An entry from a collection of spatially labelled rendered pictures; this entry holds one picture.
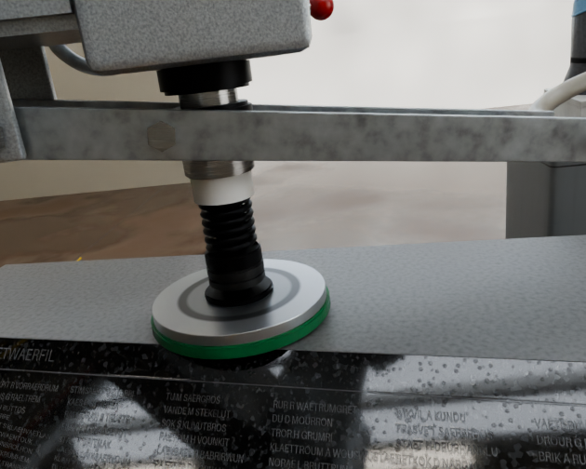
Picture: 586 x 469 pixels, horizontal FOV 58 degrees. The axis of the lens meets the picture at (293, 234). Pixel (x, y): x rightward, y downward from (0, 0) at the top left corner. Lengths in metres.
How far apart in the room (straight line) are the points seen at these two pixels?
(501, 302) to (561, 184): 1.01
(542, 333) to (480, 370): 0.09
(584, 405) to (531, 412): 0.05
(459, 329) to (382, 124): 0.23
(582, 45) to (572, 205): 0.45
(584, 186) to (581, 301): 1.01
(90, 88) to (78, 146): 5.45
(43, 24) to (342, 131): 0.29
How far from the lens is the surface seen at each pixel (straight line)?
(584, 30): 1.76
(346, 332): 0.60
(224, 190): 0.58
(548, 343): 0.59
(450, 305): 0.65
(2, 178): 6.66
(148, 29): 0.49
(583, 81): 1.02
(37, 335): 0.75
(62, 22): 0.52
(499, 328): 0.61
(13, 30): 0.53
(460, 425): 0.55
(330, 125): 0.56
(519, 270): 0.75
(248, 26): 0.49
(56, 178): 6.35
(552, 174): 1.63
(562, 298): 0.68
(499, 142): 0.63
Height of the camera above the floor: 1.16
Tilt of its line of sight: 19 degrees down
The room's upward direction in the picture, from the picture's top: 7 degrees counter-clockwise
